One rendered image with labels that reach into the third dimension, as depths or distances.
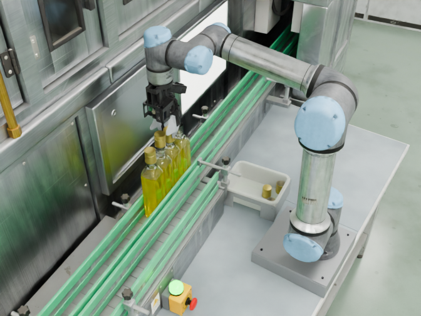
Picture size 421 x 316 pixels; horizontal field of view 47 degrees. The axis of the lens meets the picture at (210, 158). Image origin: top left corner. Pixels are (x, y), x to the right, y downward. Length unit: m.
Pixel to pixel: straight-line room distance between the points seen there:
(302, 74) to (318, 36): 0.97
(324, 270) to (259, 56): 0.72
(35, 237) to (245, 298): 0.67
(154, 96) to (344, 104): 0.54
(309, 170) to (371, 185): 0.79
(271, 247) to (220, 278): 0.20
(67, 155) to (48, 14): 0.40
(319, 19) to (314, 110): 1.12
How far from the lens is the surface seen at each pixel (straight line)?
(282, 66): 1.33
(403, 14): 5.15
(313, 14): 2.25
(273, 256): 1.65
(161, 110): 1.42
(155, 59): 1.36
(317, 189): 1.32
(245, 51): 1.36
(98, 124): 1.44
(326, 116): 1.16
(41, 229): 1.47
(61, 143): 1.40
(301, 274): 1.62
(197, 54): 1.29
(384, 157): 2.21
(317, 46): 2.30
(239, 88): 2.16
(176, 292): 1.51
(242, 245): 1.74
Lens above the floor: 2.09
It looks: 40 degrees down
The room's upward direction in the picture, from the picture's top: straight up
